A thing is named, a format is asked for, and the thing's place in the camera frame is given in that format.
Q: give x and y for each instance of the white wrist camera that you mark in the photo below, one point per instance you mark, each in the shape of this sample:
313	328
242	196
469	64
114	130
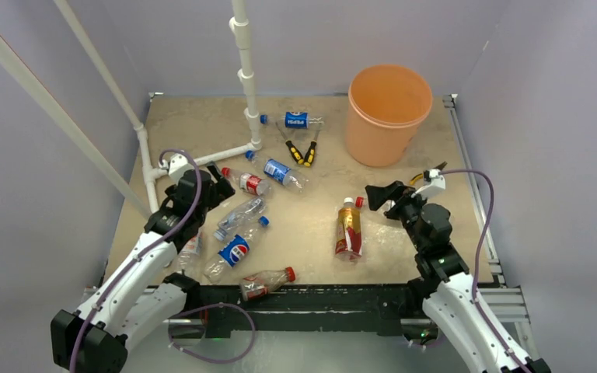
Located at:
433	184
176	166

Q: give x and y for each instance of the left yellow black screwdriver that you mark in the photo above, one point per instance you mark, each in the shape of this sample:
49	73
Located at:
296	155

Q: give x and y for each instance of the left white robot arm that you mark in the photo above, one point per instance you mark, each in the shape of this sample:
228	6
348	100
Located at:
99	335

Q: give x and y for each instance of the orange plastic bin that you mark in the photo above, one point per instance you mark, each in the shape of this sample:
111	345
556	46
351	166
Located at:
387	105

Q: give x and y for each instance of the small blue label bottle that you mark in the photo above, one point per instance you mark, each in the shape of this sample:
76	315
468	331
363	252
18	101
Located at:
189	258

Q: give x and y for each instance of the small red cap bottle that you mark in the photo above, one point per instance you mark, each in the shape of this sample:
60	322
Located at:
247	182

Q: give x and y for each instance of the yellow handled pliers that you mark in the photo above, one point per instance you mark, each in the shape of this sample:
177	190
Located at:
420	176

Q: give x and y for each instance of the pepsi bottle blue label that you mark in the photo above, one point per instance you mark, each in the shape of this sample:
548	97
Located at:
288	177
293	120
236	248

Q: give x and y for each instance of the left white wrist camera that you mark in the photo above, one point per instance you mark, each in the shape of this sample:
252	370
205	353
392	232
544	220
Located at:
176	166

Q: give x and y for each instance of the brown bottle red cap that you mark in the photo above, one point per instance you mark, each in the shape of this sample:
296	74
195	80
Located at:
264	282

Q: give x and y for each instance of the white PVC pipe frame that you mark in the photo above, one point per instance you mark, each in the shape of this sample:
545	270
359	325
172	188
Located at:
239	24

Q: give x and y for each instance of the near Pepsi bottle blue label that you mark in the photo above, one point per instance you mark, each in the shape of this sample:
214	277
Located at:
236	248

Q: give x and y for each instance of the right yellow black screwdriver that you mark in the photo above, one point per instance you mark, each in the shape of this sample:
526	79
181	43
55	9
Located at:
310	154

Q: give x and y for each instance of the large red label bottle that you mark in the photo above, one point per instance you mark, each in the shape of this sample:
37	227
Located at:
360	202

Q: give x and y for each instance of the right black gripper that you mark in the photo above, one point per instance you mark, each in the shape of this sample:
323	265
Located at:
378	195

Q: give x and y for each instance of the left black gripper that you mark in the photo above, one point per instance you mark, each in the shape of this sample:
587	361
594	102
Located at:
219	190

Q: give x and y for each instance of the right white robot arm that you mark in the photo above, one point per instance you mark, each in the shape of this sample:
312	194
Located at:
446	291

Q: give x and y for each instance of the far Pepsi bottle blue label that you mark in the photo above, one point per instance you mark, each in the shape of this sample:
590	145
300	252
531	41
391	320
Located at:
293	120

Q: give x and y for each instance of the middle Pepsi bottle blue label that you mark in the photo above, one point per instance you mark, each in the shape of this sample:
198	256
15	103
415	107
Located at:
288	177

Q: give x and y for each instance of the aluminium frame rail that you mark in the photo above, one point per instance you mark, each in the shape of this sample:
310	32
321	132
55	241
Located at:
508	304

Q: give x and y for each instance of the yellow black screwdriver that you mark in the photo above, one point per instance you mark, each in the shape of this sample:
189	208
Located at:
310	154
296	155

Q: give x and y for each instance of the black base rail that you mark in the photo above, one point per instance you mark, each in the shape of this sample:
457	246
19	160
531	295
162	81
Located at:
382	309

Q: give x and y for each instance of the clear crushed water bottle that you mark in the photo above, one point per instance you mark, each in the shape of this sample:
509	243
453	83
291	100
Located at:
240	216

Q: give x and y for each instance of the yellow tea bottle white cap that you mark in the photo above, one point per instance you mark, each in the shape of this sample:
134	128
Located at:
348	244

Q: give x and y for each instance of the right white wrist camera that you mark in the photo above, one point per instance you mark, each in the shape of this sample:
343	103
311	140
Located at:
433	184

